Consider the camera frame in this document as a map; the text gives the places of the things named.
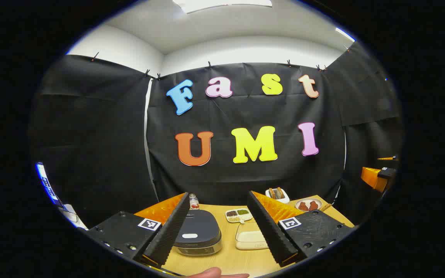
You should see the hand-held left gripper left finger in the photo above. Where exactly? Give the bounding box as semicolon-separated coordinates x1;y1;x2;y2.
85;192;190;268

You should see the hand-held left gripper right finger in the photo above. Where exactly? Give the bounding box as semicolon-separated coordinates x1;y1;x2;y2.
247;190;356;268

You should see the clear rice container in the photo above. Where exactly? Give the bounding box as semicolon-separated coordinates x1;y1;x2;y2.
235;223;269;251

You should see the dark grey rice cooker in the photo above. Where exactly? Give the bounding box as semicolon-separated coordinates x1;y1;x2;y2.
173;209;223;256

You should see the white toaster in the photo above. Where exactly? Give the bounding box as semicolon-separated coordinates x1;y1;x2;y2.
265;187;290;204

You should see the white divided grain tray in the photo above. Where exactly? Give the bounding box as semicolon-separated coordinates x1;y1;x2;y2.
225;208;254;224

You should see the white plate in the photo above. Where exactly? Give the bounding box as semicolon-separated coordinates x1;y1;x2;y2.
295;198;323;212

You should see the computer monitor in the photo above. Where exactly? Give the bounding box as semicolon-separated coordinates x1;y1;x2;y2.
35;162;61;206

